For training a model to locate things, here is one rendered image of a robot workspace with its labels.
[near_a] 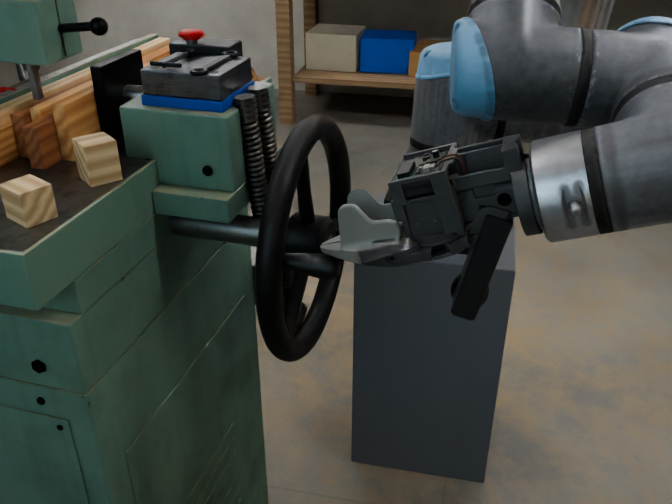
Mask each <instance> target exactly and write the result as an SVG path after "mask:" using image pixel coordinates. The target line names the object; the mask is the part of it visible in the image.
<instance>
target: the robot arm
mask: <svg viewBox="0 0 672 504"><path fill-rule="evenodd" d="M614 2H615V0H471V4H470V6H469V9H468V13H467V17H463V18H461V19H458V20H457V21H456V22H455V23H454V27H453V33H452V41H449V42H441V43H436V44H433V45H430V46H428V47H426V48H425V49H423V51H422V52H421V54H420V57H419V62H418V68H417V72H416V74H415V77H416V81H415V91H414V101H413V112H412V122H411V132H410V142H409V147H408V149H407V151H406V153H405V155H403V159H402V161H401V163H400V165H399V167H398V169H397V171H396V172H395V174H394V176H393V178H392V180H391V181H390V182H388V187H389V190H390V193H391V196H392V201H391V203H387V204H382V203H379V202H378V201H377V200H376V199H375V198H374V197H373V196H372V195H371V194H370V193H369V192H368V191H367V190H365V189H363V188H358V189H354V190H352V191H351V192H350V193H349V195H348V197H347V203H348V204H344V205H342V206H341V207H340V208H339V210H338V222H339V233H340V235H338V236H336V237H334V238H332V239H330V240H328V241H326V242H324V243H322V245H321V246H320V249H321V251H322V252H323V253H325V254H328V255H331V256H334V257H336V258H340V259H343V260H346V261H349V262H353V263H358V264H363V265H364V266H376V267H399V266H406V265H411V264H415V263H419V262H424V261H432V260H438V259H442V258H446V257H449V256H452V255H456V254H458V253H460V252H462V251H463V250H464V249H465V248H469V247H470V249H469V252H468V254H467V257H466V260H465V263H464V265H463V268H462V271H461V273H460V274H459V275H458V276H457V277H456V278H455V279H454V280H453V282H452V284H451V289H450V291H451V297H452V299H453V301H452V307H451V313H452V315H454V316H457V317H460V318H463V319H466V320H469V321H473V320H474V319H475V318H476V316H477V313H478V311H479V308H480V307H481V306H482V305H483V304H484V303H485V302H486V301H487V299H488V296H489V283H490V281H491V278H492V276H493V273H494V271H495V268H496V266H497V263H498V261H499V258H500V256H501V253H502V251H503V248H504V246H505V243H506V241H507V238H508V236H509V233H510V230H511V228H512V225H513V217H518V216H519V219H520V222H521V226H522V228H523V231H524V233H525V235H526V236H530V235H536V234H542V233H543V232H544V235H545V237H546V239H547V240H548V241H550V242H551V243H552V242H558V241H565V240H571V239H577V238H583V237H589V236H595V235H600V234H606V233H612V232H613V231H614V232H618V231H624V230H630V229H636V228H642V227H648V226H654V225H660V224H666V223H672V18H668V17H661V16H651V17H644V18H640V19H636V20H634V21H631V22H629V23H627V24H625V25H624V26H622V27H620V28H619V29H618V30H616V31H612V30H606V29H607V26H608V22H609V19H610V16H611V12H612V9H613V5H614ZM489 140H490V141H489ZM522 143H531V144H530V145H529V154H528V153H527V154H524V150H523V146H522Z"/></svg>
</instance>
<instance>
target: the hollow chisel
mask: <svg viewBox="0 0 672 504"><path fill-rule="evenodd" d="M27 73H28V77H29V82H30V86H31V91H32V95H33V99H34V100H41V99H43V98H44V95H43V90H42V86H41V81H40V76H39V72H38V71H31V72H28V71H27Z"/></svg>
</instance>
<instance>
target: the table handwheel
mask: <svg viewBox="0 0 672 504"><path fill-rule="evenodd" d="M318 140H320V141H321V143H322V145H323V147H324V150H325V154H326V158H327V163H328V170H329V181H330V213H329V216H324V215H317V214H314V208H313V201H312V194H311V187H310V175H309V164H308V155H309V153H310V151H311V150H312V148H313V146H314V145H315V144H316V142H317V141H318ZM296 188H297V198H298V209H299V212H296V213H294V214H293V215H292V216H291V217H290V218H289V216H290V211H291V207H292V202H293V198H294V194H295V190H296ZM350 192H351V177H350V164H349V156H348V151H347V146H346V143H345V139H344V137H343V134H342V132H341V130H340V128H339V126H338V125H337V124H336V123H335V122H334V121H333V120H332V119H331V118H329V117H327V116H325V115H320V114H317V115H311V116H309V117H307V118H305V119H303V120H302V121H301V122H300V123H299V124H298V125H297V126H296V127H295V128H294V129H293V130H292V132H291V133H290V135H289V136H288V138H287V139H286V141H285V143H284V145H283V147H282V149H281V151H280V153H279V155H278V158H277V160H276V163H275V165H274V168H273V171H272V174H271V177H270V181H269V184H268V188H267V191H266V196H265V200H264V204H263V209H262V214H261V217H256V216H248V215H241V214H237V216H236V217H235V218H234V219H233V220H232V221H231V222H230V223H220V222H213V221H206V220H199V219H192V218H184V217H177V216H170V218H169V227H170V231H171V232H172V234H174V235H180V236H187V237H194V238H201V239H207V240H214V241H221V242H228V243H235V244H241V245H248V246H255V247H257V249H256V262H255V299H256V310H257V317H258V322H259V327H260V331H261V334H262V337H263V339H264V341H265V344H266V346H267V348H268V349H269V350H270V352H271V353H272V354H273V355H274V356H275V357H276V358H278V359H280V360H282V361H287V362H292V361H297V360H299V359H301V358H303V357H304V356H306V355H307V354H308V353H309V352H310V351H311V350H312V348H313V347H314V346H315V344H316V343H317V341H318V340H319V338H320V336H321V334H322V332H323V330H324V328H325V326H326V323H327V321H328V318H329V316H330V313H331V310H332V307H333V304H334V301H335V298H336V294H337V291H338V287H339V283H340V279H341V274H342V270H343V265H344V260H343V259H340V258H337V259H338V260H339V261H340V262H341V270H340V274H339V276H337V277H335V278H333V279H331V280H330V279H321V278H319V282H318V286H317V289H316V292H315V295H314V298H313V301H312V304H311V306H310V309H309V311H308V313H307V316H306V318H305V320H304V321H303V323H302V325H301V327H300V328H299V330H298V331H297V332H296V334H295V331H296V327H297V322H298V317H299V313H300V308H301V303H302V299H303V295H304V291H305V288H306V284H307V280H308V275H304V274H300V273H297V272H294V276H293V281H292V286H291V291H290V296H289V300H288V304H287V308H286V312H285V315H284V307H283V261H284V254H285V253H321V254H325V253H323V252H322V251H321V249H320V246H321V245H322V243H324V242H326V241H328V240H330V239H332V238H334V237H336V236H338V235H340V233H339V222H338V210H339V208H340V207H341V206H342V205H344V204H348V203H347V197H348V195H349V193H350Z"/></svg>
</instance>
